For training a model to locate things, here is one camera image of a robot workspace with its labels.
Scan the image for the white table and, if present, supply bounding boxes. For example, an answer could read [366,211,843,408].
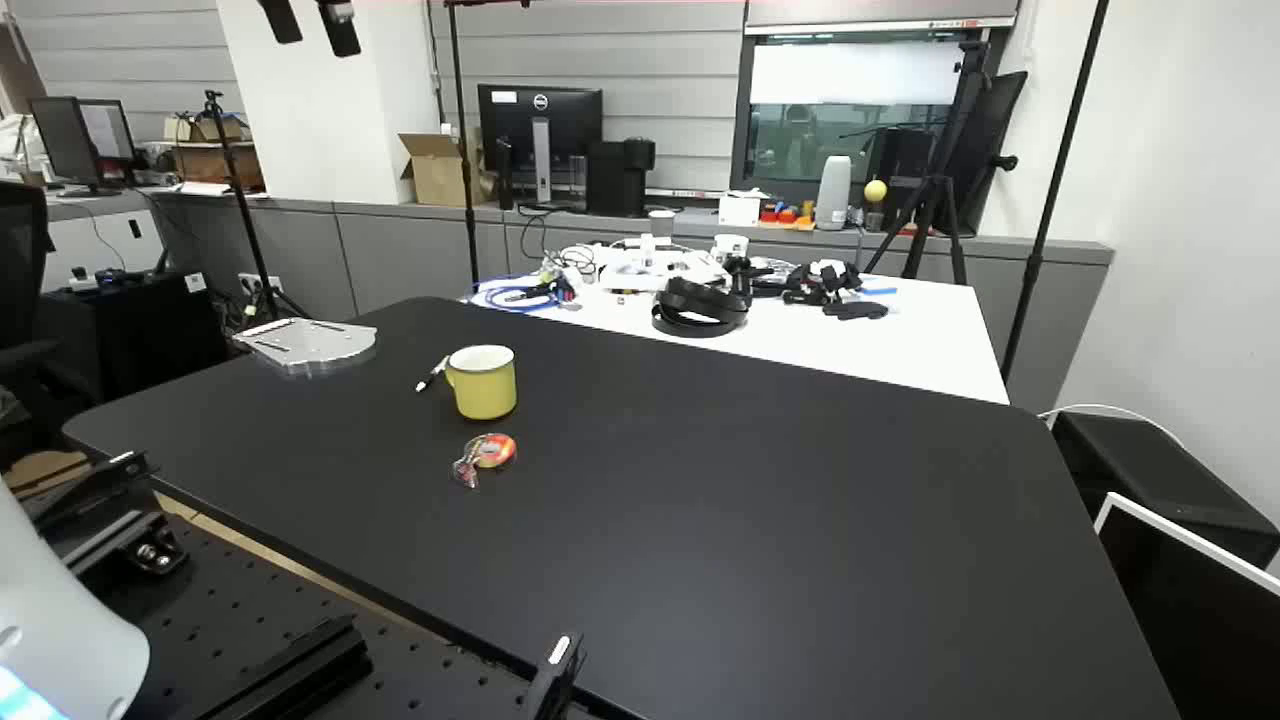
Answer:
[465,250,1016,408]

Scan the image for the black camera tripod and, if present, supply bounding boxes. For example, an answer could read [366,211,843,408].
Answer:
[195,85,307,330]
[862,35,1033,290]

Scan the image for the black cable bundle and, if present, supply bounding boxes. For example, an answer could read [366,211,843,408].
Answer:
[776,258,890,324]

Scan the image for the yellow mug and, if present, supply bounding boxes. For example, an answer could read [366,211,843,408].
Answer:
[441,341,524,430]

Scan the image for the blue coiled cable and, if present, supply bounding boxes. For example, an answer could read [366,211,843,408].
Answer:
[466,274,579,320]

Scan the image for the black mounting rail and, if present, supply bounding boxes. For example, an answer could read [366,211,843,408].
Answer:
[195,617,376,720]

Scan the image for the black headset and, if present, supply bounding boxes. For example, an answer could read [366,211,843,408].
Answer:
[648,274,755,341]

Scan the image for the black computer box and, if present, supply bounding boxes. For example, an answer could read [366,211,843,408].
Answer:
[585,138,658,222]

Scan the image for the black office chair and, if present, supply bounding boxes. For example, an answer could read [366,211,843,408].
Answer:
[0,180,60,394]

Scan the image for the black perforated breadboard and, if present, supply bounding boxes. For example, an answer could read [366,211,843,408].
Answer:
[74,512,608,720]

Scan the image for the white framed black panel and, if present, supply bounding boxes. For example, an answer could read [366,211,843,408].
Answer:
[1087,488,1280,720]

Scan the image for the small white box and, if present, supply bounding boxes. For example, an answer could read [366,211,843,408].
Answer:
[716,187,769,229]

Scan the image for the white electronics pile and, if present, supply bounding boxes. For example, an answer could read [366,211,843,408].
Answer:
[555,234,753,302]

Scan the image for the wooden crate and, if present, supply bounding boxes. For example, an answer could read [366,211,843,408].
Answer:
[169,138,269,191]

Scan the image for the black monitor with silver stand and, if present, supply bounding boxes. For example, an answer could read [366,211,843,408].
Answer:
[474,82,608,211]

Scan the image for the red small items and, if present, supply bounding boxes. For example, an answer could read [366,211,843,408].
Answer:
[758,197,820,234]

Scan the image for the black low cabinet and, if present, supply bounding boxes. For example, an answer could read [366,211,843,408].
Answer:
[1046,408,1280,568]

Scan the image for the open cardboard box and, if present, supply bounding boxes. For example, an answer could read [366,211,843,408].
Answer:
[394,127,472,217]

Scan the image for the orange wrapped candy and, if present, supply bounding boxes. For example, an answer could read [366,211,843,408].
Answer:
[448,430,524,491]

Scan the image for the white cylinder speaker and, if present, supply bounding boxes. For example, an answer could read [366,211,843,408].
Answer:
[813,152,858,234]

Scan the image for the small desk monitor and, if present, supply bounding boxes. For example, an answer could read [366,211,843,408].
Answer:
[28,92,144,191]

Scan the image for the black pen with white cap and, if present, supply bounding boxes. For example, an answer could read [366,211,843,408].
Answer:
[411,354,457,402]

